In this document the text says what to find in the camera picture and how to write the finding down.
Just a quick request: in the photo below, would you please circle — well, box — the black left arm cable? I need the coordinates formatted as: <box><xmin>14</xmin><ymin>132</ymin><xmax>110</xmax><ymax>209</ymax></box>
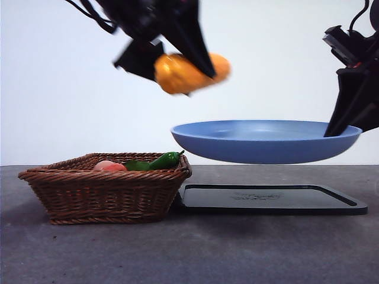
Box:
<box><xmin>65</xmin><ymin>0</ymin><xmax>119</xmax><ymax>35</ymax></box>

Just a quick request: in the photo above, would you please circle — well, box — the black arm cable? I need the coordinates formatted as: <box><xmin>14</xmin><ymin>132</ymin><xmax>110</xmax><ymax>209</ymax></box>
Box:
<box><xmin>65</xmin><ymin>0</ymin><xmax>119</xmax><ymax>35</ymax></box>
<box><xmin>348</xmin><ymin>0</ymin><xmax>370</xmax><ymax>34</ymax></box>

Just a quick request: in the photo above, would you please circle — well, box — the black cutting board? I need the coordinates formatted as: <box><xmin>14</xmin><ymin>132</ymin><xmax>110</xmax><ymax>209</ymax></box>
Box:
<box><xmin>174</xmin><ymin>183</ymin><xmax>369</xmax><ymax>217</ymax></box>

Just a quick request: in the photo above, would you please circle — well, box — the orange carrot with green leaves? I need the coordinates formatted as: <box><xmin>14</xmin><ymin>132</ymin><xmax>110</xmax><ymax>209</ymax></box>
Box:
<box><xmin>102</xmin><ymin>160</ymin><xmax>152</xmax><ymax>172</ymax></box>

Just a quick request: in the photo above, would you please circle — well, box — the green chili pepper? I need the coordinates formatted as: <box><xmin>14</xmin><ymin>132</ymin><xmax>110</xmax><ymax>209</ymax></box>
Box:
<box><xmin>147</xmin><ymin>150</ymin><xmax>185</xmax><ymax>171</ymax></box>

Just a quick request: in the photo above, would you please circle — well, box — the blue round plate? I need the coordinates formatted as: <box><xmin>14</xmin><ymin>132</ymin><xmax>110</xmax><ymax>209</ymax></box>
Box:
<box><xmin>170</xmin><ymin>119</ymin><xmax>363</xmax><ymax>165</ymax></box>

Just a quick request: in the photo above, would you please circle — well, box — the brown wicker basket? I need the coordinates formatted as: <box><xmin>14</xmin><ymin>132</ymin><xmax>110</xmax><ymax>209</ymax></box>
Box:
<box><xmin>17</xmin><ymin>152</ymin><xmax>192</xmax><ymax>225</ymax></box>

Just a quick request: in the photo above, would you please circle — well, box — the orange-yellow corn cob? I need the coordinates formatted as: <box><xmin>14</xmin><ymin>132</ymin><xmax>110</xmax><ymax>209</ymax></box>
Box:
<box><xmin>153</xmin><ymin>52</ymin><xmax>232</xmax><ymax>96</ymax></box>

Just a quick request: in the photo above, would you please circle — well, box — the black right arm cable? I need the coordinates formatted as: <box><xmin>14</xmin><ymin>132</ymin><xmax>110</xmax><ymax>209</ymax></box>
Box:
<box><xmin>348</xmin><ymin>0</ymin><xmax>370</xmax><ymax>34</ymax></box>

